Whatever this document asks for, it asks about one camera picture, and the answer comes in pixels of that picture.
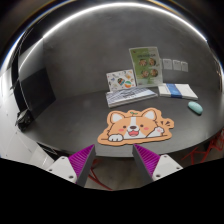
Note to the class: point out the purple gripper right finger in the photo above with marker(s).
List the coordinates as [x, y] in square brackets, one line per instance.
[153, 166]

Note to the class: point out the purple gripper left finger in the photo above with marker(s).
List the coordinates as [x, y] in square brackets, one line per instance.
[76, 167]

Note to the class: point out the orange corgi mouse pad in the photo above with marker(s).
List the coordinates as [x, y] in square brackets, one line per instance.
[135, 127]

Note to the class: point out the light teal computer mouse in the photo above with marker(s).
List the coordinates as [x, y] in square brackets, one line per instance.
[197, 108]

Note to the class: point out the white keyboard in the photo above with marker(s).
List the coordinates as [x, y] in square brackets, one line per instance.
[127, 96]

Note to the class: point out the white and blue book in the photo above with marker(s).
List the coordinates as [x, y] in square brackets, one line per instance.
[182, 91]

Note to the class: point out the colourful sticker card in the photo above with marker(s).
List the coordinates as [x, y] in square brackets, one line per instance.
[119, 80]

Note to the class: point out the black monitor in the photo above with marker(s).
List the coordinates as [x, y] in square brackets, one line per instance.
[32, 91]

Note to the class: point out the green standing poster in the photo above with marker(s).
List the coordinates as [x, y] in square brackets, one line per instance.
[147, 66]

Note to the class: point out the red chair frame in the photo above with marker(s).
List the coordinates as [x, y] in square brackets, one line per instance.
[200, 153]

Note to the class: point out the white wall socket left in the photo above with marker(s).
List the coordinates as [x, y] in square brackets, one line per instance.
[167, 64]

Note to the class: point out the white wall socket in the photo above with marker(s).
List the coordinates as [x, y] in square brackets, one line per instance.
[176, 65]
[184, 66]
[167, 64]

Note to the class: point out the white wall socket middle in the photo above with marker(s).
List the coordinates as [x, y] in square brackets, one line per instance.
[176, 65]

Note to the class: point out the white wall socket right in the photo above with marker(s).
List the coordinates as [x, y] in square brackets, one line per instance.
[184, 66]

